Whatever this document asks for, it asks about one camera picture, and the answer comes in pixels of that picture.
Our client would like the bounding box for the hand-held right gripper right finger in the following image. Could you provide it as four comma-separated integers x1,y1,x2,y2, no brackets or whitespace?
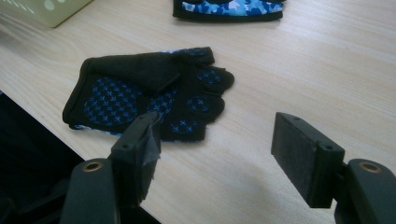
270,112,396,224

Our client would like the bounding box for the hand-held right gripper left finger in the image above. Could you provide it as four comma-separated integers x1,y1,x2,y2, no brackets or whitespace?
59,111,163,224

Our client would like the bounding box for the black fingerless glove blue pattern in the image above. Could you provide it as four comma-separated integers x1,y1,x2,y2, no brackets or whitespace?
62,47,235,142

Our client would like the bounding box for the pale yellow plastic basket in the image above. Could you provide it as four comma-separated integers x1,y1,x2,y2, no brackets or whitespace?
0,0,94,29

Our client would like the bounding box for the blue camouflage fingerless glove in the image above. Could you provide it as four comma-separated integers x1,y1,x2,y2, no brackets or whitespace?
172,0,287,23

